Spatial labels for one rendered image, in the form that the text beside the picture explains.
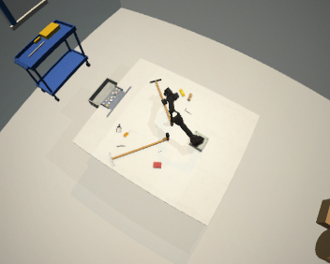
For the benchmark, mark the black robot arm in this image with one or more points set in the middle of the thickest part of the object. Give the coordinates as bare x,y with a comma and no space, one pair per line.
178,120

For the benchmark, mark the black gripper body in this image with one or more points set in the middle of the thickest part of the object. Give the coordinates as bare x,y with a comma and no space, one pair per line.
164,101

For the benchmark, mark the red rectangular block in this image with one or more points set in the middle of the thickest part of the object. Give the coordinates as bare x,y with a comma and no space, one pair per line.
157,165

